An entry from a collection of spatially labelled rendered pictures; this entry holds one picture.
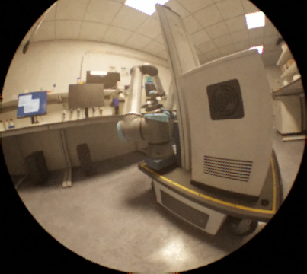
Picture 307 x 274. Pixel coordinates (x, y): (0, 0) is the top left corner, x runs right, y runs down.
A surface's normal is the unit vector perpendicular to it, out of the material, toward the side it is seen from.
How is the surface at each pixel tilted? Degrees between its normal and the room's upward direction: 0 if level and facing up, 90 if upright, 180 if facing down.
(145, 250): 0
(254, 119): 90
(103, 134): 90
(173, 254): 0
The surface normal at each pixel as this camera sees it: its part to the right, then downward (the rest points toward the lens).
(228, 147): -0.81, 0.12
